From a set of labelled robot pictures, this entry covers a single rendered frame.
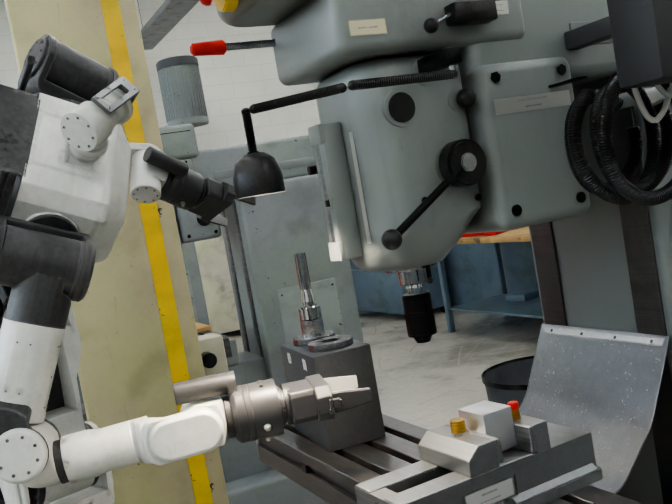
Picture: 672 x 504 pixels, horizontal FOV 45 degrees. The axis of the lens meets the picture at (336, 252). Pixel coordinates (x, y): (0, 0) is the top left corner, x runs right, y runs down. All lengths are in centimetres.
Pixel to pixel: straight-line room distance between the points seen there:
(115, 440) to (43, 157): 46
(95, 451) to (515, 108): 81
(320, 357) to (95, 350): 146
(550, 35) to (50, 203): 83
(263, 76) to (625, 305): 979
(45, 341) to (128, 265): 165
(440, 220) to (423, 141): 12
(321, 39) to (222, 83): 968
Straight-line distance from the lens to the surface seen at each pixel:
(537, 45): 138
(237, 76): 1097
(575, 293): 160
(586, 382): 156
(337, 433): 160
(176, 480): 305
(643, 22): 118
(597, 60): 145
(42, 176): 138
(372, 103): 122
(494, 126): 129
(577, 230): 156
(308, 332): 170
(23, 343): 128
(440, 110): 126
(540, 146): 133
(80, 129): 134
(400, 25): 123
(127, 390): 295
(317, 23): 123
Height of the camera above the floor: 144
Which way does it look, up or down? 4 degrees down
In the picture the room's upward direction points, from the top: 10 degrees counter-clockwise
